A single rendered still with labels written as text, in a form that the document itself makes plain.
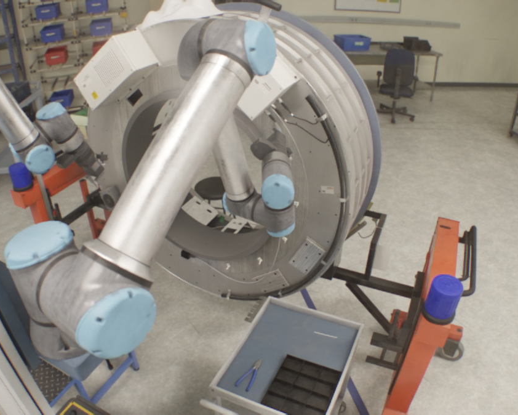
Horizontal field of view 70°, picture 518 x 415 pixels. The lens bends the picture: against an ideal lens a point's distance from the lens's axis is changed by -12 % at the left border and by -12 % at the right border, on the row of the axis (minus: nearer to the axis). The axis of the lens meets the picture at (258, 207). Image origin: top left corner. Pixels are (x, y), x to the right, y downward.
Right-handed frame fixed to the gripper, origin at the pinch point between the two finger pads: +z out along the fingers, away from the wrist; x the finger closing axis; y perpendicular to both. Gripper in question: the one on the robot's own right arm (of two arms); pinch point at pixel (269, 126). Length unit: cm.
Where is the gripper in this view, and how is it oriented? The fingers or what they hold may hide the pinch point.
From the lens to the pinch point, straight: 146.3
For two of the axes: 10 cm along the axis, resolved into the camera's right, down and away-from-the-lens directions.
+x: 6.8, -5.6, -4.7
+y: 7.3, 5.2, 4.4
